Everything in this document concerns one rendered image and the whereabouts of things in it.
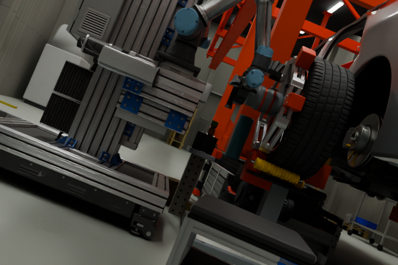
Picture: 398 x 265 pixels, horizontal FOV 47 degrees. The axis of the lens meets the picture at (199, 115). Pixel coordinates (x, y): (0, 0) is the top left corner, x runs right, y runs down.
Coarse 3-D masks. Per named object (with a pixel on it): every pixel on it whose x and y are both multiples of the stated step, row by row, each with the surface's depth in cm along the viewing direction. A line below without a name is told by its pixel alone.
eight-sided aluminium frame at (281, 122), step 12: (288, 60) 260; (300, 72) 239; (276, 84) 274; (300, 84) 229; (264, 120) 279; (276, 120) 228; (288, 120) 228; (264, 132) 272; (276, 132) 237; (252, 144) 263; (264, 144) 239
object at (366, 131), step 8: (368, 120) 257; (376, 120) 247; (360, 128) 252; (368, 128) 251; (376, 128) 243; (360, 136) 247; (368, 136) 247; (376, 136) 239; (352, 144) 253; (360, 144) 248; (368, 144) 244; (360, 152) 250; (368, 152) 240; (352, 160) 256; (360, 160) 246; (368, 160) 242; (360, 168) 249
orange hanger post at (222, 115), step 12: (276, 0) 496; (252, 24) 494; (252, 36) 493; (252, 48) 492; (240, 60) 491; (252, 60) 492; (240, 72) 491; (228, 84) 490; (228, 96) 489; (216, 120) 487; (228, 120) 488; (216, 132) 486
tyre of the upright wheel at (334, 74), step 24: (312, 72) 232; (336, 72) 235; (312, 96) 224; (336, 96) 226; (312, 120) 223; (336, 120) 224; (288, 144) 228; (312, 144) 226; (336, 144) 226; (288, 168) 242; (312, 168) 234
